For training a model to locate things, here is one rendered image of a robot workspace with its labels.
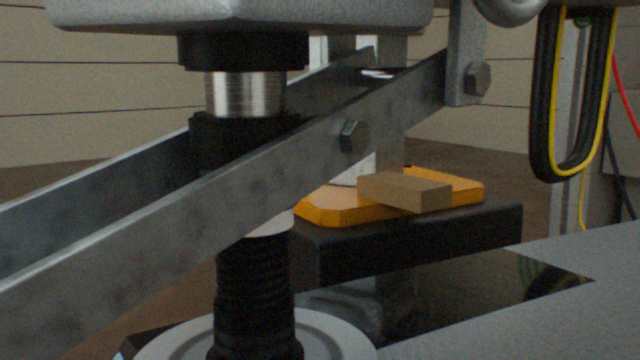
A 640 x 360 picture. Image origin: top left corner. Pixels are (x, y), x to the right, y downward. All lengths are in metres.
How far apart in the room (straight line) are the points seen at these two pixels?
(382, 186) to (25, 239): 0.96
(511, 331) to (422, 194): 0.61
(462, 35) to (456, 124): 6.77
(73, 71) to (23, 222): 6.21
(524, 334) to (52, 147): 6.20
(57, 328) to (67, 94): 6.31
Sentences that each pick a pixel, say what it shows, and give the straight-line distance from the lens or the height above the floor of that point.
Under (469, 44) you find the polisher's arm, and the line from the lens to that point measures 0.56.
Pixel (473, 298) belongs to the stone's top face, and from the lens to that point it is 0.73.
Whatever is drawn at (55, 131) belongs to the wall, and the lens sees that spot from 6.64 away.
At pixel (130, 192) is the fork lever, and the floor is 1.01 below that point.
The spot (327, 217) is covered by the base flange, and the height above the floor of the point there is 0.76.
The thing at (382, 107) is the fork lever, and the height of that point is 1.07.
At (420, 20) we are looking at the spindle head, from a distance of 0.45.
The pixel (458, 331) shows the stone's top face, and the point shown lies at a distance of 0.65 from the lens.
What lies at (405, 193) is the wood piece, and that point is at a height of 0.82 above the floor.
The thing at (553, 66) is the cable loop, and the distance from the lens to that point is 0.92.
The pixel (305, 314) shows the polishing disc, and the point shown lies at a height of 0.85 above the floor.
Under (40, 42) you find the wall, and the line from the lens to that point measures 6.59.
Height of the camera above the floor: 1.11
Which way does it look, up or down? 12 degrees down
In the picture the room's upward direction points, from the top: 1 degrees counter-clockwise
